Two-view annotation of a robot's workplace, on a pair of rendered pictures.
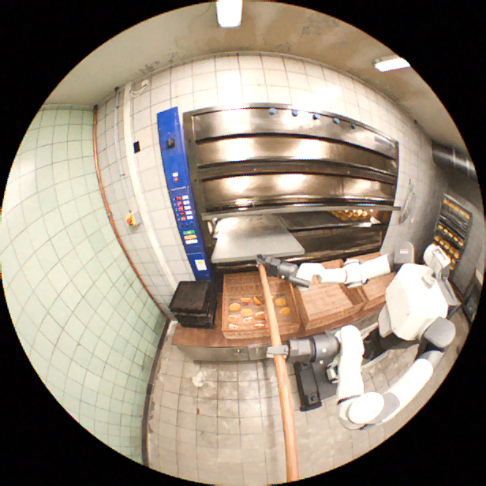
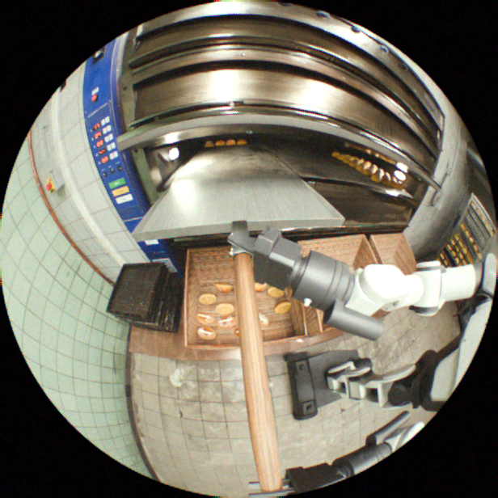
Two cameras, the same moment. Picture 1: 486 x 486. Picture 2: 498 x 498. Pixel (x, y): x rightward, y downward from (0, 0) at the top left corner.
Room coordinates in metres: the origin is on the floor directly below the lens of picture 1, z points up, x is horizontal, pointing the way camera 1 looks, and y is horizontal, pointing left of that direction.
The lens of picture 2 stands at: (0.40, -0.07, 1.40)
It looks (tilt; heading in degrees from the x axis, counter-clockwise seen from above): 49 degrees down; 353
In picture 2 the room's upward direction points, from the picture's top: straight up
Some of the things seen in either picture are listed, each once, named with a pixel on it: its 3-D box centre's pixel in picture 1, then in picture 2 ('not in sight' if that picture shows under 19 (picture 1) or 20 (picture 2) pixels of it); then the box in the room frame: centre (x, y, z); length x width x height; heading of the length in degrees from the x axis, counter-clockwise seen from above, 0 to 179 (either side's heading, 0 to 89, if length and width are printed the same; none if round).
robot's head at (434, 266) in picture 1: (435, 265); not in sight; (0.07, -0.58, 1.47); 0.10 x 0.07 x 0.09; 150
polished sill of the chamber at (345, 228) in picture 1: (320, 230); (349, 187); (0.96, -0.67, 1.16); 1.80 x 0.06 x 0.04; 90
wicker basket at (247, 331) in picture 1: (259, 302); (242, 297); (0.68, -0.08, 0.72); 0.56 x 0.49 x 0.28; 88
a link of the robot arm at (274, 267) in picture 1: (278, 269); (290, 270); (0.52, -0.16, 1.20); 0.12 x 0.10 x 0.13; 54
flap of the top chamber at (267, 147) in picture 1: (329, 150); (377, 72); (0.94, -0.67, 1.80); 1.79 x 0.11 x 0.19; 90
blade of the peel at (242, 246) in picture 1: (256, 241); (236, 191); (0.83, -0.09, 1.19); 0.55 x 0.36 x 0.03; 89
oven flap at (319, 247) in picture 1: (319, 245); (343, 212); (0.94, -0.67, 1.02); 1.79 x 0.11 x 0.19; 90
